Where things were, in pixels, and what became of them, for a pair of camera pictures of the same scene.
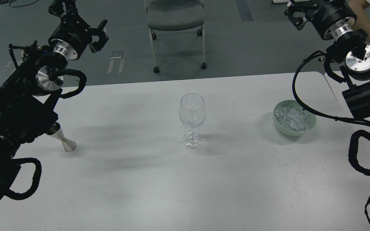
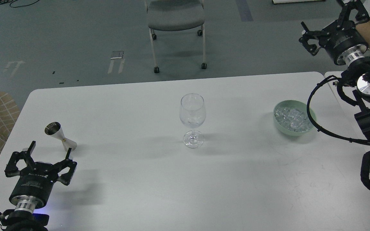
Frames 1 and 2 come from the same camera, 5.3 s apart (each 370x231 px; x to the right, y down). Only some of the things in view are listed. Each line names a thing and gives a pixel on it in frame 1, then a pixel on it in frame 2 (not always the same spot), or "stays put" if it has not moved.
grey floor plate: (117, 54) stays put
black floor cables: (10, 1) stays put
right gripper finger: (297, 12) to (307, 34)
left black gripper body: (72, 37) to (33, 187)
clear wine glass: (192, 112) stays put
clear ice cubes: (294, 119) stays put
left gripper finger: (61, 7) to (11, 170)
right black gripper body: (333, 18) to (344, 43)
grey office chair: (169, 15) stays put
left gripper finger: (96, 46) to (66, 178)
